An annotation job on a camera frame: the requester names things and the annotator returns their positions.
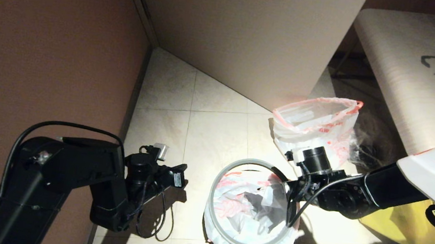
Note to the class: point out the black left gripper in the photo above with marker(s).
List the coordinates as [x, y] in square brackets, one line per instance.
[163, 178]

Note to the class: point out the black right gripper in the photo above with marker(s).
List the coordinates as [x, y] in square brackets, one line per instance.
[333, 192]

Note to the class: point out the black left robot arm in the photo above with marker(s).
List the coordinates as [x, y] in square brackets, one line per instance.
[61, 177]

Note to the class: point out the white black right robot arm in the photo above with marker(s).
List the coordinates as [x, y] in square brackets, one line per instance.
[421, 184]

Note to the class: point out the clear bag with black contents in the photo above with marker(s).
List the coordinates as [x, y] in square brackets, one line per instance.
[370, 147]

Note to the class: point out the yellow fabric tote bag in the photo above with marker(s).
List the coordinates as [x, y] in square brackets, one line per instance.
[395, 229]

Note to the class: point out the black cylindrical wrist motor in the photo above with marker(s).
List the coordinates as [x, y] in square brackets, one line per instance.
[141, 168]

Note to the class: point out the beige door panel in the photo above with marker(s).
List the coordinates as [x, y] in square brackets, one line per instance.
[244, 38]

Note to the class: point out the light wood grain table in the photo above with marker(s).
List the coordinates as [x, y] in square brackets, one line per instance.
[397, 77]

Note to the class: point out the large black allen key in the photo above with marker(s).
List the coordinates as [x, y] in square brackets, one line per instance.
[427, 62]

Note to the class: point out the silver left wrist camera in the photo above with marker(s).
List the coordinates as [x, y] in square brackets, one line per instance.
[156, 150]

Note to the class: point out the black cylindrical wrist camera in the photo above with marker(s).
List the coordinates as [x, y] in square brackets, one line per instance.
[314, 159]

